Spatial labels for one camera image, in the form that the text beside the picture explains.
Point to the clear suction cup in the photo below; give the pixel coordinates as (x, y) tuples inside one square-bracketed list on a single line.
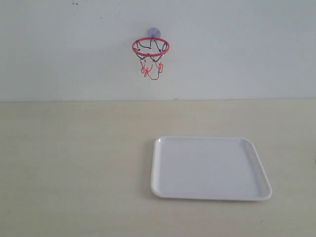
[(153, 33)]

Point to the white plastic tray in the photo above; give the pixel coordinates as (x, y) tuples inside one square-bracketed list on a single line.
[(208, 168)]

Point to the red mini basketball hoop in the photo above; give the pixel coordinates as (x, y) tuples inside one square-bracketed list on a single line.
[(150, 52)]

